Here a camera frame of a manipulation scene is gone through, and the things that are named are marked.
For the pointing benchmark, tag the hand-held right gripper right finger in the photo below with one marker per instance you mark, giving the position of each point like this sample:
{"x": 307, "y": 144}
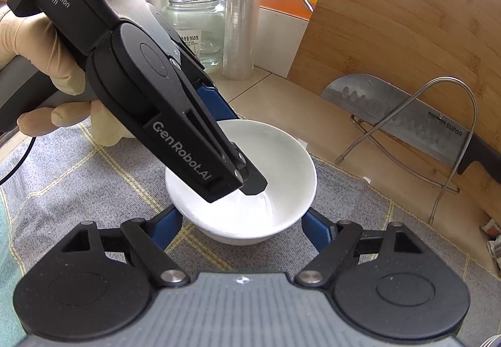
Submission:
{"x": 315, "y": 225}

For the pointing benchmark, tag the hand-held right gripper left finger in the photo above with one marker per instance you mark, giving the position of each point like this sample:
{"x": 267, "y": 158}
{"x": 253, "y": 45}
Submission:
{"x": 170, "y": 220}

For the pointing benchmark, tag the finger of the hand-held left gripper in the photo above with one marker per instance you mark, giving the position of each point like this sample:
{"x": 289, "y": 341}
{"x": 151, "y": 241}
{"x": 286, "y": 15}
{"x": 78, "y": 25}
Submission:
{"x": 254, "y": 182}
{"x": 219, "y": 106}

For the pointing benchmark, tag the white pink floral bowl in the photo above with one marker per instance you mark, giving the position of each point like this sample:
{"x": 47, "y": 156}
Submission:
{"x": 274, "y": 194}

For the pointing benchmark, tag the person's left hand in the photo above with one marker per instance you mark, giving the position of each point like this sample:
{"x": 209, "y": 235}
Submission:
{"x": 23, "y": 38}

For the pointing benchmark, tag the glass jar yellow black lid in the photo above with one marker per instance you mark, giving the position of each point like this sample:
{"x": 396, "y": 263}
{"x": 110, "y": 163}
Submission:
{"x": 195, "y": 34}

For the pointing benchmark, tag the clear plastic wrap roll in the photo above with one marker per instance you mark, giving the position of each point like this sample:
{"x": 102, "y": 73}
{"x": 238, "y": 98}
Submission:
{"x": 244, "y": 18}

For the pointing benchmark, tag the grey blue checked dish mat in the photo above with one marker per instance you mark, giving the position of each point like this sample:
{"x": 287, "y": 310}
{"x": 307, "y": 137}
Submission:
{"x": 78, "y": 182}

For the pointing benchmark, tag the wide blade kitchen knife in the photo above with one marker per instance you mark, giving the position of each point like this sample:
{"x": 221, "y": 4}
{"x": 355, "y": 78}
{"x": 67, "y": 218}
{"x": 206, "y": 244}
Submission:
{"x": 391, "y": 112}

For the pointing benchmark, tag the bamboo cutting board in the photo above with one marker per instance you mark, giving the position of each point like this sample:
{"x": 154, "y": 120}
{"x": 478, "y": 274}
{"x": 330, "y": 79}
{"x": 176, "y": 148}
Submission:
{"x": 391, "y": 18}

